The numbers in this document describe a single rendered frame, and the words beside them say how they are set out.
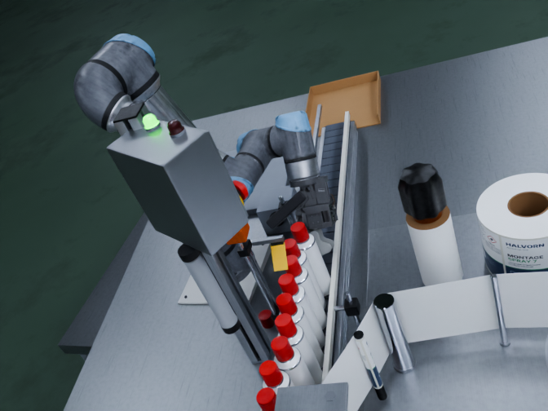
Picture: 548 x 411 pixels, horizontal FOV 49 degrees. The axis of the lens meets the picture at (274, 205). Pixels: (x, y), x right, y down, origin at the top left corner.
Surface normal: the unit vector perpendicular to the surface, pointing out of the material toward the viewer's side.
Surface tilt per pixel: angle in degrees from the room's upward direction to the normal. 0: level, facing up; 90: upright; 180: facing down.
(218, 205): 90
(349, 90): 0
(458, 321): 90
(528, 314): 90
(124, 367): 0
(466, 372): 0
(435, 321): 90
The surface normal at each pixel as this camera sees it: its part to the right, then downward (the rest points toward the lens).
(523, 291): -0.24, 0.65
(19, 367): -0.33, -0.75
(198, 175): 0.69, 0.23
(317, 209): -0.28, 0.18
